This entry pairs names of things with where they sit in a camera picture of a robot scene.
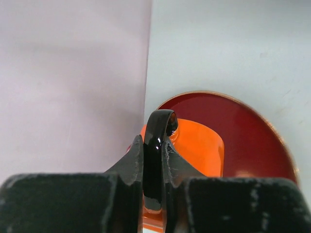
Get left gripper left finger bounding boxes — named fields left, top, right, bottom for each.
left=0, top=135, right=144, bottom=233

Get round red tray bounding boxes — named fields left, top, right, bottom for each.
left=158, top=91, right=299, bottom=184

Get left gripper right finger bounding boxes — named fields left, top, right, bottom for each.
left=162, top=142, right=311, bottom=233

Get large orange mug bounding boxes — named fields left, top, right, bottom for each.
left=140, top=109, right=225, bottom=233

